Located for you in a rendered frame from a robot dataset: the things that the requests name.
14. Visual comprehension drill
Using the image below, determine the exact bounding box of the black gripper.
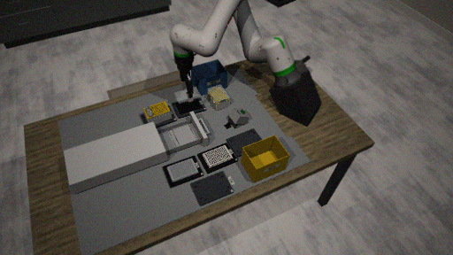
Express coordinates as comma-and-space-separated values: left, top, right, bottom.
177, 64, 194, 102

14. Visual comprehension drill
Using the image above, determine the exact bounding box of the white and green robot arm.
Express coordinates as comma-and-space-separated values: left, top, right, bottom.
170, 0, 311, 88

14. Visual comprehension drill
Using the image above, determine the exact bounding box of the yellow bin with label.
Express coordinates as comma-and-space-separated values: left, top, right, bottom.
241, 135, 290, 183

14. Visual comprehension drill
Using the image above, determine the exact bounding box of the grey bench mat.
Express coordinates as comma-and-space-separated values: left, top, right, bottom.
58, 67, 311, 255

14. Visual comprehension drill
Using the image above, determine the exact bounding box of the dark blue open bin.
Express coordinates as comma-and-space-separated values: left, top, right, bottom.
191, 59, 227, 96

